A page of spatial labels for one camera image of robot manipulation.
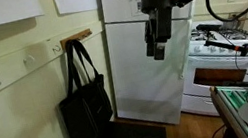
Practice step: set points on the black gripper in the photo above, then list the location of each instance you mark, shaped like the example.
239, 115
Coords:
157, 6

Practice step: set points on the black tote bag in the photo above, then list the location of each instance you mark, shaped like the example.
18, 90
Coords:
86, 114

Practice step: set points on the white refrigerator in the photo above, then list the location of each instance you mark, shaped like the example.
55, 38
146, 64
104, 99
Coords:
142, 76

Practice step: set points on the small fridge photo magnet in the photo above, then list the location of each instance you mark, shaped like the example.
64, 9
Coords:
139, 6

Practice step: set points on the black pan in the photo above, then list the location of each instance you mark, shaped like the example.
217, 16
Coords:
208, 26

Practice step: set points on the white gas stove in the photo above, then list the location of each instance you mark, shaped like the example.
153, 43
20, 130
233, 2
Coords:
217, 63

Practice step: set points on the black rod with orange tip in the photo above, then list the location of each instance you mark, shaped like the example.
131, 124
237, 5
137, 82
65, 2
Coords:
225, 46

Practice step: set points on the wooden peg rack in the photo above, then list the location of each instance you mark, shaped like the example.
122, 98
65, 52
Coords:
75, 37

